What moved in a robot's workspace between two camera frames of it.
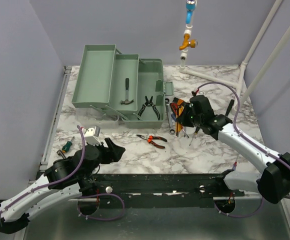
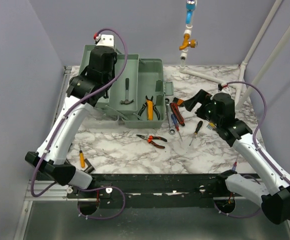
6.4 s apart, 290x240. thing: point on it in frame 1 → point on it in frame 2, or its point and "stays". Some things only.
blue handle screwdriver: x=186 y=134 → x=174 y=120
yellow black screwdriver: x=197 y=128 stays
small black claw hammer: x=126 y=101 stays
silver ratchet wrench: x=171 y=130 stays
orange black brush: x=178 y=101 stays
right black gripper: x=187 y=108 → x=202 y=97
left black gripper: x=113 y=153 → x=113 y=71
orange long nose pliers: x=150 y=138 stays
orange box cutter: x=181 y=108 → x=150 y=109
